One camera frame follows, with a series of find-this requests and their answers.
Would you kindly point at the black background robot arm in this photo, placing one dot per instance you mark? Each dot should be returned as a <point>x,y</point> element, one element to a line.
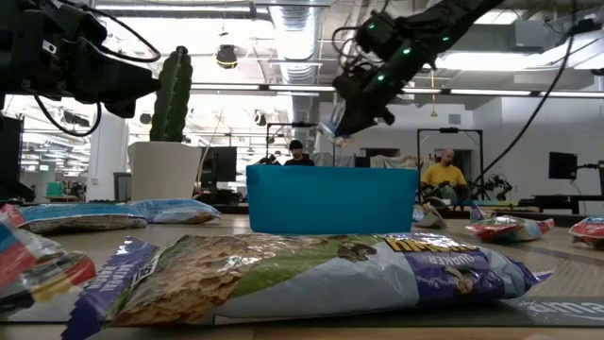
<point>498,184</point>

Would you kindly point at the long ceiling light strip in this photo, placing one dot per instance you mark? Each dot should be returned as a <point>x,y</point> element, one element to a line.
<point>226,87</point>
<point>302,88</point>
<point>424,90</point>

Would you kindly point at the silver ceiling ventilation duct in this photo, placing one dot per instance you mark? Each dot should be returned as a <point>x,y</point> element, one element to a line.
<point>297,38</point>

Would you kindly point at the grey wall vent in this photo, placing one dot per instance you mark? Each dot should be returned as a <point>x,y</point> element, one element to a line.
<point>454,118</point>

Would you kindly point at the light blue granola bar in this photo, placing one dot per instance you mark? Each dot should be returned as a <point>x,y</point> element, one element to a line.
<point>340,141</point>

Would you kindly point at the tall green cactus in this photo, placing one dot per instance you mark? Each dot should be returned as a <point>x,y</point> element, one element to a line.
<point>172,94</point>

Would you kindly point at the black metal frame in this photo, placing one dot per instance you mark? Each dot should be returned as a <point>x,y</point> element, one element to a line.
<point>302,124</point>
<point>448,130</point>

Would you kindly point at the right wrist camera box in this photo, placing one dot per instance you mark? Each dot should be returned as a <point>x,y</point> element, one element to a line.
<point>385,116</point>

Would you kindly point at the blue plastic bin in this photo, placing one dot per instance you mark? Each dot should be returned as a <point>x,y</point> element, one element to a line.
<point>330,198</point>

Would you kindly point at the black computer monitor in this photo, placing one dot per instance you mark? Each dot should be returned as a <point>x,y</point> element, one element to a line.
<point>562,165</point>
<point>222,165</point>

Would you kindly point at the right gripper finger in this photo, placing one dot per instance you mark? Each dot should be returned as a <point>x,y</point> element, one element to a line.
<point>351,115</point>
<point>370,115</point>

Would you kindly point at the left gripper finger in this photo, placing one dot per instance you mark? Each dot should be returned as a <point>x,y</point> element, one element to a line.
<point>132,93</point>
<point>108,66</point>

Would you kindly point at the red yellow granola bar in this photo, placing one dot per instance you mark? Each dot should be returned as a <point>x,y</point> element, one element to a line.
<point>33,269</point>

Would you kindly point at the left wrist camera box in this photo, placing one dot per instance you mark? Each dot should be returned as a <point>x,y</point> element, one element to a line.
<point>122,108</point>

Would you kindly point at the green crate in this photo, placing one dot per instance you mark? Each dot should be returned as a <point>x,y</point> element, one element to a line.
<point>55,190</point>

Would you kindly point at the blue white granola bar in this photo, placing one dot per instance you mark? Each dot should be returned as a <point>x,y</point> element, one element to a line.
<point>431,218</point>

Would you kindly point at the black upright panel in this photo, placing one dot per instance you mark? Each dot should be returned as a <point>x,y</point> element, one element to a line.
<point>10,156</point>

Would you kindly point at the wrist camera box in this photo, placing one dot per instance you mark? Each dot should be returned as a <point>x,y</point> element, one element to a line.
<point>122,108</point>
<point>385,116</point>

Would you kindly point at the blue granola bar wrapper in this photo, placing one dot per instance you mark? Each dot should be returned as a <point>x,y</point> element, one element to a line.
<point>80,217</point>

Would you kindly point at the grey box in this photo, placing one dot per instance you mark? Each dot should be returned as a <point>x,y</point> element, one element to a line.
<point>122,186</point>

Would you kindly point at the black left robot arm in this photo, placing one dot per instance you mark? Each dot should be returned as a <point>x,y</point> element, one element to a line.
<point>14,47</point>

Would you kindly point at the dark blue granola bar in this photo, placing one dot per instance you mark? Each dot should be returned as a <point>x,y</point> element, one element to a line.
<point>477,215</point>

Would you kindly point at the blue speckled granola bar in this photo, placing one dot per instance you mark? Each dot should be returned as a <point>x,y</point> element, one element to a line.
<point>174,211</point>

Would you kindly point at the yellow hanging pendant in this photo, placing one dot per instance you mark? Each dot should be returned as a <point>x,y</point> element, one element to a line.
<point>433,111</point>

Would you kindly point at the white planter pot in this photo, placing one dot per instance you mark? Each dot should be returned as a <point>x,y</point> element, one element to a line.
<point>162,172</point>

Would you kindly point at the black hanging ceiling lamp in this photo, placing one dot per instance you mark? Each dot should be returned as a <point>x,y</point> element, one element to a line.
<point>227,56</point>

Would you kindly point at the person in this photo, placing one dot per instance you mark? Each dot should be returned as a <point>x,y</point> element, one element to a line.
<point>443,175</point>
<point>298,158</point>

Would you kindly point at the black desk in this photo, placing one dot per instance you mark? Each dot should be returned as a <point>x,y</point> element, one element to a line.
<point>557,202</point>

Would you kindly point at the purple Quaker Chewy bar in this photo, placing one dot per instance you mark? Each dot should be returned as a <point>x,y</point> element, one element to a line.
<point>307,283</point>

